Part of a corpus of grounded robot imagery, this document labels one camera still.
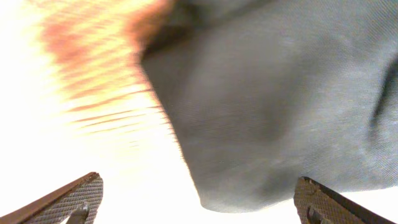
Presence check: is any black shirt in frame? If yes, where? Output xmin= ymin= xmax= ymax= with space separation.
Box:
xmin=143 ymin=0 xmax=397 ymax=213

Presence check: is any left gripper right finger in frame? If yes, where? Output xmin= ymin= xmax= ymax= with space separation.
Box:
xmin=294 ymin=177 xmax=395 ymax=224

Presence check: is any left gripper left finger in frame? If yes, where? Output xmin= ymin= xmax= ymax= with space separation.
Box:
xmin=1 ymin=172 xmax=103 ymax=224

